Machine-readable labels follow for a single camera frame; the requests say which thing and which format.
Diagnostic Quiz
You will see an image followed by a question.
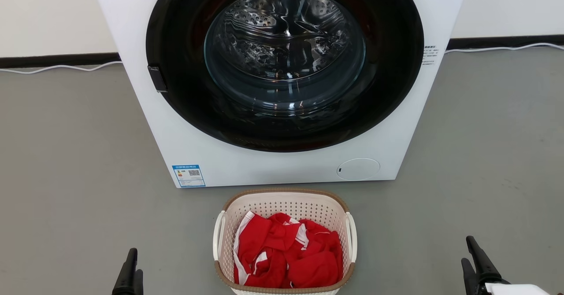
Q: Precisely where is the blue energy label sticker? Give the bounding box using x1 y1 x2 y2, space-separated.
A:
172 165 206 188

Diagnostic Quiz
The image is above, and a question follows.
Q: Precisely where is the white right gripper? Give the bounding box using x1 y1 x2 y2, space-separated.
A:
461 236 551 295

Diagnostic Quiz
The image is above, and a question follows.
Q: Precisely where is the thin white floor cable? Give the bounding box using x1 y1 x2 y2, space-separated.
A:
0 61 123 74
444 42 564 54

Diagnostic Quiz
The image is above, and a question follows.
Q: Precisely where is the round black glass washer door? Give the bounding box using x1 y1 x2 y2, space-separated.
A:
145 0 425 153

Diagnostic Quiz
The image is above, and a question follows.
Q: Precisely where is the cream laundry basket brown rim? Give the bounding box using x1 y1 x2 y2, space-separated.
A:
213 188 358 295

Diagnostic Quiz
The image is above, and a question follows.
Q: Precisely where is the white front-load washing machine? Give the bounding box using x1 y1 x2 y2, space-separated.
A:
89 0 471 188

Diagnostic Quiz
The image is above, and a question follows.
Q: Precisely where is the red white-trimmed garment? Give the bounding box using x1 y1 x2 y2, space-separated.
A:
233 211 344 289

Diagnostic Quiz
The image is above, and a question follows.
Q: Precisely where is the round white filter cover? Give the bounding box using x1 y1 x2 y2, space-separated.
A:
337 158 381 181

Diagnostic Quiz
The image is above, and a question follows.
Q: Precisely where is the dark grey door latch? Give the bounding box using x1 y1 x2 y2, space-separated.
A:
147 65 168 93

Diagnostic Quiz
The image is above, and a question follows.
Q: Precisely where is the printed text sticker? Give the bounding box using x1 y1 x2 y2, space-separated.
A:
422 45 441 66

